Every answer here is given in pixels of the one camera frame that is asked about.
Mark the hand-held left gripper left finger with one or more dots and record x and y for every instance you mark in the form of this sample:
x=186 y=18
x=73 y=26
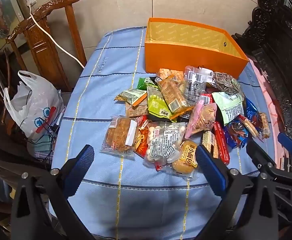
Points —
x=80 y=170

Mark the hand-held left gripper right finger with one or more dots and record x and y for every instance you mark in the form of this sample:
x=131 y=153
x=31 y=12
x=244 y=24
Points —
x=211 y=172

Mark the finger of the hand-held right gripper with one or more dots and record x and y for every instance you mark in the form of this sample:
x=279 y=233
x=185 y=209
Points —
x=257 y=155
x=287 y=143

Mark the pile of snack packets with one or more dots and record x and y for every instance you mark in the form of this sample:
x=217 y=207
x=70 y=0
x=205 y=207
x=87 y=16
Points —
x=166 y=140

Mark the orange cardboard box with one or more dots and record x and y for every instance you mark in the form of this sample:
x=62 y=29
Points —
x=186 y=57

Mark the pink cloth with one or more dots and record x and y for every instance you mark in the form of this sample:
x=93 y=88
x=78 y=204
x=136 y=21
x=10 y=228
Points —
x=268 y=100

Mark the white plastic bag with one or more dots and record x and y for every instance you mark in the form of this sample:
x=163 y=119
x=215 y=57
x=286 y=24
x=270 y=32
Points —
x=35 y=105

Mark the blue checked tablecloth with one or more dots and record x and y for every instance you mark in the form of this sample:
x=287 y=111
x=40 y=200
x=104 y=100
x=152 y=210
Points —
x=105 y=80

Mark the dark carved wooden furniture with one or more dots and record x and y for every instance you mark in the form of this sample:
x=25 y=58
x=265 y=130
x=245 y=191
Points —
x=273 y=42

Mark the carved brown wooden chair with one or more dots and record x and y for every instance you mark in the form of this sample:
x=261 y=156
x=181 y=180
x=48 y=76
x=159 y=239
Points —
x=43 y=50

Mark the framed wall picture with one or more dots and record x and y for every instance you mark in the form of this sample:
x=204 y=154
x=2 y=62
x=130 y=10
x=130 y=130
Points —
x=3 y=17

